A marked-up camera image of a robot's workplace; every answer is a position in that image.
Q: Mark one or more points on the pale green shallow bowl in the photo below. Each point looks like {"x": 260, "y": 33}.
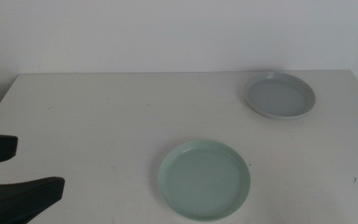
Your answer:
{"x": 204, "y": 182}

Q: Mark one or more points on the grey shallow bowl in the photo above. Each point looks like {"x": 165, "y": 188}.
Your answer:
{"x": 278, "y": 98}

